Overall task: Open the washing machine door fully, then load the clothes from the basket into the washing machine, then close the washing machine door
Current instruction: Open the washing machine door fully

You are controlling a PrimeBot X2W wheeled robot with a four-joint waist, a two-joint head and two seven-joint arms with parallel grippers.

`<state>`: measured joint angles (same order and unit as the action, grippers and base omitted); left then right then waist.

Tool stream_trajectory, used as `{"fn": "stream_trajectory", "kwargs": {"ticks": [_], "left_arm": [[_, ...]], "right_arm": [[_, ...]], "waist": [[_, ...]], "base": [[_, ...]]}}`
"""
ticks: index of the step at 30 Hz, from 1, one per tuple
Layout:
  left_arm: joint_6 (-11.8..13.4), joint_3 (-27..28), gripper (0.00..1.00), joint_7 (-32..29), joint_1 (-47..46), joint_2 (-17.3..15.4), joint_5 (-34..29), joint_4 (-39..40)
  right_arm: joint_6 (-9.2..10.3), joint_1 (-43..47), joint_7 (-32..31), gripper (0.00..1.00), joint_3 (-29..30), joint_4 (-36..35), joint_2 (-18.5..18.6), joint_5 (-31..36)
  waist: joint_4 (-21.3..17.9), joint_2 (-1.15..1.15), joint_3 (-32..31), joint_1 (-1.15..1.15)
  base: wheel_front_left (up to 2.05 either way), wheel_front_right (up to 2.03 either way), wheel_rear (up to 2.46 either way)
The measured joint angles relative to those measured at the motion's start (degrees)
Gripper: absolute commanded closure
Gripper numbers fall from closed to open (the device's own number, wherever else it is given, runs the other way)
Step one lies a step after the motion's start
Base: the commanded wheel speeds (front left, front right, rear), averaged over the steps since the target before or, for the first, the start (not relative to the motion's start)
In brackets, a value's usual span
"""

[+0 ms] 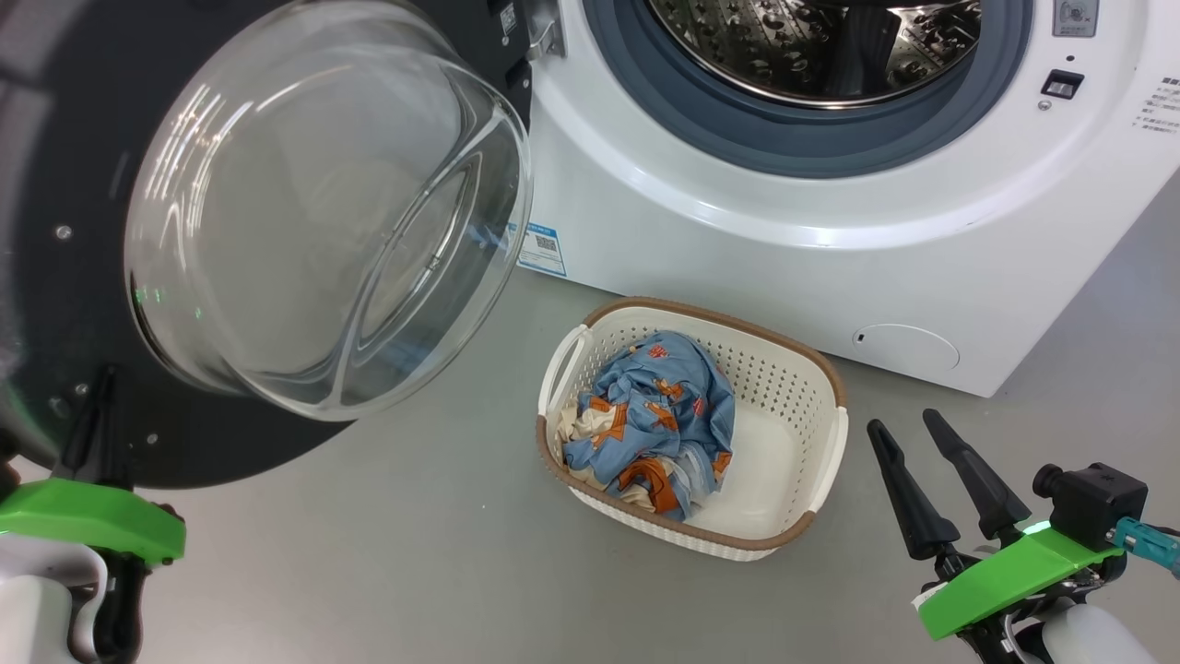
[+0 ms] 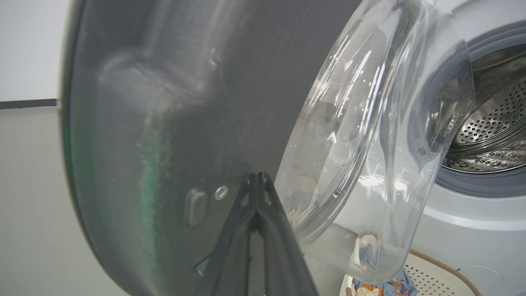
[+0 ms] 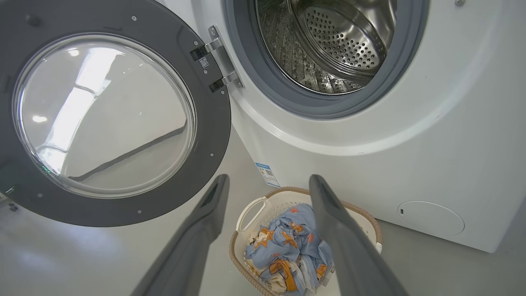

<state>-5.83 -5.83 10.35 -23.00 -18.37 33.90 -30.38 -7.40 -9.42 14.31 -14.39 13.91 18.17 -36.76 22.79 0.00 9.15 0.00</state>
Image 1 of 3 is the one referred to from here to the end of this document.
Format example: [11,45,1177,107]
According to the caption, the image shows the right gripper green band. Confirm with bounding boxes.
[867,409,1127,642]

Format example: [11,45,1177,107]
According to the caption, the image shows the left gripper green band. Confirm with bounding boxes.
[0,367,187,566]

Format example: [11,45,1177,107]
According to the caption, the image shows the black round glass door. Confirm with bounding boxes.
[0,0,536,490]

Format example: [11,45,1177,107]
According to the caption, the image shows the blue orange patterned garment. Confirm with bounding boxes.
[562,330,737,522]

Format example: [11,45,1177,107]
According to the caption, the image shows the white basket brown rim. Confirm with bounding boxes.
[537,297,849,563]

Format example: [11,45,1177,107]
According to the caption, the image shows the white front-load washing machine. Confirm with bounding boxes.
[502,0,1180,398]

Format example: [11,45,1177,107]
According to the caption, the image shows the grey rubber door gasket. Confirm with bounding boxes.
[583,0,1033,179]

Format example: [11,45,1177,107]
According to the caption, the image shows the metal door hinge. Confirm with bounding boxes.
[525,0,566,61]

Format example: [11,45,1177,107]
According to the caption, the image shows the round drain filter cover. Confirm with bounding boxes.
[851,323,962,373]

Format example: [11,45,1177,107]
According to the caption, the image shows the printed warning text label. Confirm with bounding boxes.
[1136,77,1180,136]

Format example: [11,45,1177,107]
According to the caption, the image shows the blue energy label sticker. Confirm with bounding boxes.
[516,221,568,278]

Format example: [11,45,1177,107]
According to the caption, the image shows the grey square sticker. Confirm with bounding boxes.
[1054,0,1100,38]

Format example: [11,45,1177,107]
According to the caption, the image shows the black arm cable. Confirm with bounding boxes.
[92,553,148,664]

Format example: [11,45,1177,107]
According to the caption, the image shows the teal connector camera cable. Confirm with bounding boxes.
[1111,516,1180,580]

